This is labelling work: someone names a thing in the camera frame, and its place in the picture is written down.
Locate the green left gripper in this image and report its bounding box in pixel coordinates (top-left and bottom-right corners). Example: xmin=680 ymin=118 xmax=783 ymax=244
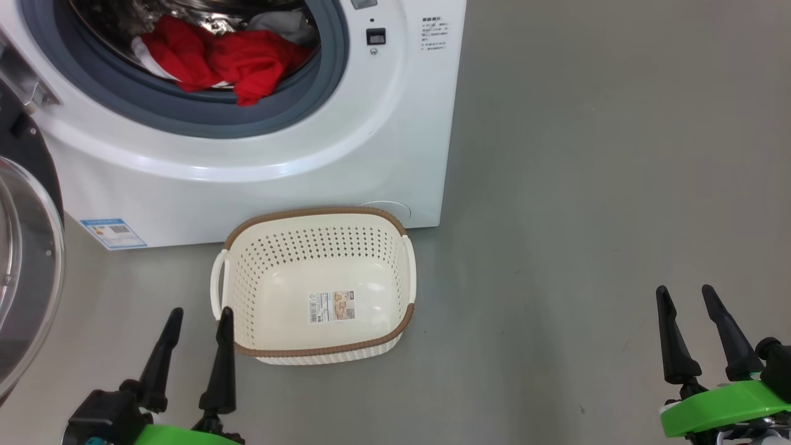
xmin=121 ymin=307 xmax=246 ymax=445

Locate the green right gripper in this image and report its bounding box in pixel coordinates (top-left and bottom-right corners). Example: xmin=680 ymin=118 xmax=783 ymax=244
xmin=656 ymin=284 xmax=791 ymax=445

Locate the washing machine glass door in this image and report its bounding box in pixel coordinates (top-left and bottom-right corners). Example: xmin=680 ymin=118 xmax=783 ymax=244
xmin=0 ymin=80 xmax=66 ymax=402

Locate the red garment with white band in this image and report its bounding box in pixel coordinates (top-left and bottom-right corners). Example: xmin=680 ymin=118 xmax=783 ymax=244
xmin=207 ymin=7 xmax=319 ymax=107

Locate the red garment with white trim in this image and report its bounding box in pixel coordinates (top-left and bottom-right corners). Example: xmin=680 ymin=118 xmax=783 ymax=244
xmin=131 ymin=15 xmax=223 ymax=93

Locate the cream perforated laundry basket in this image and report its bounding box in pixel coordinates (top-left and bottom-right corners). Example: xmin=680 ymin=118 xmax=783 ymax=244
xmin=210 ymin=206 xmax=417 ymax=365

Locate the printed product label sticker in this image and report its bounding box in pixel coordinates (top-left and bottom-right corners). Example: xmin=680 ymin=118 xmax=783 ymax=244
xmin=308 ymin=290 xmax=357 ymax=325

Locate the white front-load washing machine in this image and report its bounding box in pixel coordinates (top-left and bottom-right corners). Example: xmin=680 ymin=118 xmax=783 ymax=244
xmin=0 ymin=0 xmax=468 ymax=251

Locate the grey rubber door seal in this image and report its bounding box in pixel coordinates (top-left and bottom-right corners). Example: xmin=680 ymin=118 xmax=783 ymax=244
xmin=19 ymin=0 xmax=350 ymax=140

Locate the blue energy label sticker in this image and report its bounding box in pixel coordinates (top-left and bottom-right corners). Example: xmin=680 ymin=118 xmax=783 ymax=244
xmin=80 ymin=218 xmax=148 ymax=251

